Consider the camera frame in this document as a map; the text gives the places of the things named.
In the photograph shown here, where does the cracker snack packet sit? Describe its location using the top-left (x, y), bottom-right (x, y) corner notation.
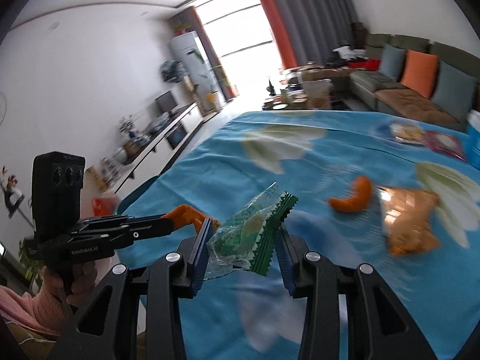
top-left (389, 123), bottom-right (425, 146)

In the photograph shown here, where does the left hand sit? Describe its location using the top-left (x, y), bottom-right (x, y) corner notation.
top-left (43, 262), bottom-right (98, 307)

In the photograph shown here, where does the green clear snack wrapper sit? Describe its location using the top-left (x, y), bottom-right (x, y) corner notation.
top-left (205, 183), bottom-right (298, 281)

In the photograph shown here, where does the teal cushion far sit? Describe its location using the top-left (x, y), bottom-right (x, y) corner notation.
top-left (378, 44), bottom-right (406, 81)

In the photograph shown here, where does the orange cushion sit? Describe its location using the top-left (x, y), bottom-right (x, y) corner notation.
top-left (400, 49), bottom-right (439, 98)

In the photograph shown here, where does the pink sleeved forearm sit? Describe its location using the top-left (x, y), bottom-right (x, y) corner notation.
top-left (1, 267), bottom-right (68, 335)

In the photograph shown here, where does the grey orange curtain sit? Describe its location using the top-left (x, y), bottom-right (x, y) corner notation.
top-left (260, 0), bottom-right (357, 68)

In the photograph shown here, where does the teal cushion near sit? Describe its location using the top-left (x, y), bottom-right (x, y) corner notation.
top-left (431, 61), bottom-right (477, 122)

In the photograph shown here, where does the gold brown snack bag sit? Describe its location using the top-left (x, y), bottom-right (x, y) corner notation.
top-left (377, 185), bottom-right (441, 256)

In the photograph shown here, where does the white tv cabinet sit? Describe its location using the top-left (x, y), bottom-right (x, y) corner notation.
top-left (109, 103), bottom-right (203, 198)

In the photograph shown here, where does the white standing air conditioner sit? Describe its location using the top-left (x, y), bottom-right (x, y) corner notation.
top-left (169, 31), bottom-right (222, 116)

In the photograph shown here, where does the red bag on floor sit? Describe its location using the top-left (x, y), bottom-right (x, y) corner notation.
top-left (92, 197), bottom-right (118, 217)

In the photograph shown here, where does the potted tall plant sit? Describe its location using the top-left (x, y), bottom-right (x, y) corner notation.
top-left (186, 47), bottom-right (223, 111)

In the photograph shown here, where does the magenta snack packet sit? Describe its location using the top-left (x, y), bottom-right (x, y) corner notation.
top-left (425, 130), bottom-right (466, 162)

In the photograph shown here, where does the green grey sofa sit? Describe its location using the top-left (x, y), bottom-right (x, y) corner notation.
top-left (349, 33), bottom-right (479, 132)

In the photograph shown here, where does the blue white container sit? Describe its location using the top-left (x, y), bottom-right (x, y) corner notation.
top-left (465, 110), bottom-right (480, 169)

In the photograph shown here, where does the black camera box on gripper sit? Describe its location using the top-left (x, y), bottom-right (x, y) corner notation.
top-left (32, 151), bottom-right (86, 238)

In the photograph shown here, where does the small black monitor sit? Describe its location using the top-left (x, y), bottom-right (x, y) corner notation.
top-left (154, 91), bottom-right (178, 115)

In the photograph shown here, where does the blue floral tablecloth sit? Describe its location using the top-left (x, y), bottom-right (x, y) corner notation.
top-left (126, 111), bottom-right (479, 359)

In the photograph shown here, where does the cluttered coffee table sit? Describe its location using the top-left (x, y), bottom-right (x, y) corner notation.
top-left (262, 64), bottom-right (354, 111)

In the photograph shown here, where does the brown seat cushion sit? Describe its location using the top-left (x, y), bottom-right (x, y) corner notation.
top-left (374, 88), bottom-right (460, 126)

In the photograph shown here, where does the teal cushion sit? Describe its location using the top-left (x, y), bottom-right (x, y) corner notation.
top-left (431, 61), bottom-right (477, 122)
top-left (378, 44), bottom-right (406, 81)

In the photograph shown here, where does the round wall clock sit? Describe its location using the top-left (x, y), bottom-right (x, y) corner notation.
top-left (0, 92), bottom-right (7, 125)

